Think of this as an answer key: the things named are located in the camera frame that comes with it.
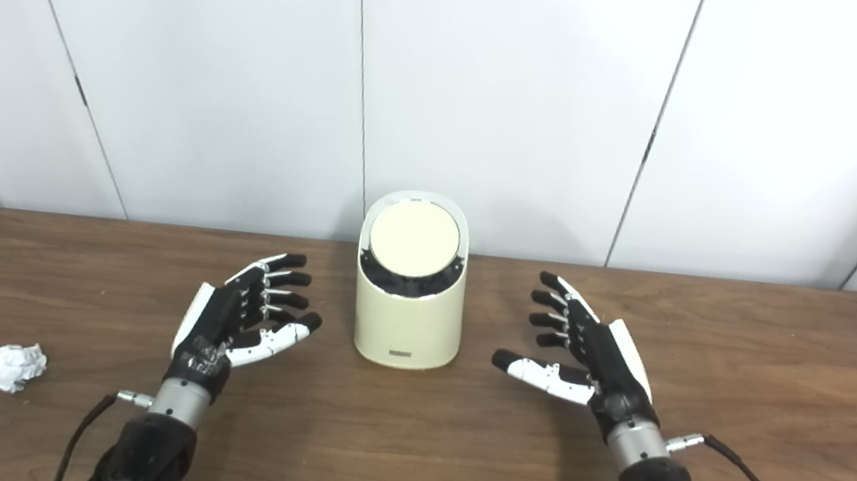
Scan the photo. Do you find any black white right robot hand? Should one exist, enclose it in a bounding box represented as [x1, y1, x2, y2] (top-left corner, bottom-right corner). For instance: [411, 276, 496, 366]
[484, 266, 676, 451]

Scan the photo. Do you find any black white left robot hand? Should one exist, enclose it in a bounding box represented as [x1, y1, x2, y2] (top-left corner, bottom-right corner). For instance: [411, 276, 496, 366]
[165, 240, 330, 414]

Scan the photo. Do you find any cream-colored round bin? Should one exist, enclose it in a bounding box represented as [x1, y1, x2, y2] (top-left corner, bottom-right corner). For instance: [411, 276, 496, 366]
[346, 184, 478, 375]

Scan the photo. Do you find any white paper ball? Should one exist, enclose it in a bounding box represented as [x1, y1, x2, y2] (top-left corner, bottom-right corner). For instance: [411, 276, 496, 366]
[0, 339, 50, 398]

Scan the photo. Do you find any cream round bin lid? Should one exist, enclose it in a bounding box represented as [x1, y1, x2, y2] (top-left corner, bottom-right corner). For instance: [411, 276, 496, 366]
[366, 195, 466, 282]

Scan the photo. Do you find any black bin liner bag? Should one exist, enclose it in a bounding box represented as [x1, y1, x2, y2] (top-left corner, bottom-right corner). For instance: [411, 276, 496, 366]
[356, 245, 467, 304]

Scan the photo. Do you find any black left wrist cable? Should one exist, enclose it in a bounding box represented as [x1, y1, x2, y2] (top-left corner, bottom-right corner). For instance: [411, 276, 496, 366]
[52, 383, 156, 481]

